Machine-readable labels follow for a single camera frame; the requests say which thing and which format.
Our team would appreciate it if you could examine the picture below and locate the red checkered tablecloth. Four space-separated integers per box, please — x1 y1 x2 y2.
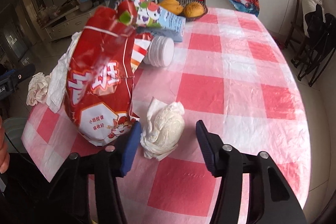
20 7 312 224

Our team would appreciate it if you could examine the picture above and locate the red snack bag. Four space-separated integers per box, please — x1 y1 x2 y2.
65 0 153 146

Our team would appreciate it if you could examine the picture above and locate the white tv cabinet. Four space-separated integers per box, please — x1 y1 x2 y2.
42 7 95 42

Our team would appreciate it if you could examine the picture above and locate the yellow mango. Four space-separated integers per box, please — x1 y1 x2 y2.
159 0 183 15
183 2 205 18

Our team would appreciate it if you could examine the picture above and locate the crumpled tissue at table edge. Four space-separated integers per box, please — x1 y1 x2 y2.
26 72 51 106

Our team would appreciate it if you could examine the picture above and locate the right yellow mango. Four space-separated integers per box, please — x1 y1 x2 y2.
183 2 205 18

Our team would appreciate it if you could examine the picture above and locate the white paper napkin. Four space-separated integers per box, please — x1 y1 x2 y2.
46 32 82 113

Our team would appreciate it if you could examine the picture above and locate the grey trash bin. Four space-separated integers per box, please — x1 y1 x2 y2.
3 117 27 153

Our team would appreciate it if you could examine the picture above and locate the white plastic lid jar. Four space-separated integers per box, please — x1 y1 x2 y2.
143 35 175 68

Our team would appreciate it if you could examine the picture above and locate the blue milk carton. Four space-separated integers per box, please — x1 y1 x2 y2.
115 0 187 43

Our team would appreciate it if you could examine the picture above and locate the dark wicker fruit basket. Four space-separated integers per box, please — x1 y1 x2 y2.
178 0 208 22

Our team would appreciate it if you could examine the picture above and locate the left yellow mango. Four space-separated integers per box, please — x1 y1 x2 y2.
159 0 183 15

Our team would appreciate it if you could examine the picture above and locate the person's left hand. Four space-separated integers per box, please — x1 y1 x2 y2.
0 117 10 174

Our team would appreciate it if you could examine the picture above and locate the white tissue ball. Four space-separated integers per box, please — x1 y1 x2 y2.
140 98 185 161

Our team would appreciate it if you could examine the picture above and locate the dark wooden chair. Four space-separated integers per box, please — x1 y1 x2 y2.
285 0 305 50

